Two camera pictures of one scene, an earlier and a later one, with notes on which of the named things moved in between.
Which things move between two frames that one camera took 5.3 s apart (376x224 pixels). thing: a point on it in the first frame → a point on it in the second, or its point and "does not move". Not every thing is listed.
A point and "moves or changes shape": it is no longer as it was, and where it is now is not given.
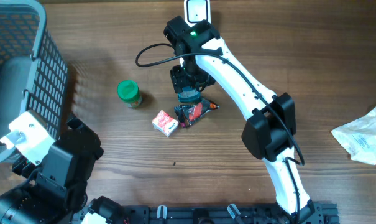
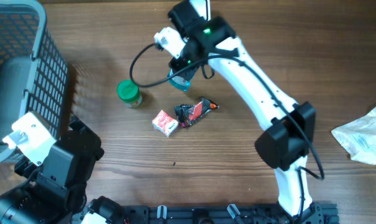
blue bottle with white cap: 189,94 moves or changes shape
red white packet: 165,123 does not move
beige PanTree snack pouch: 365,139 does not move
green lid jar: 128,90 does not move
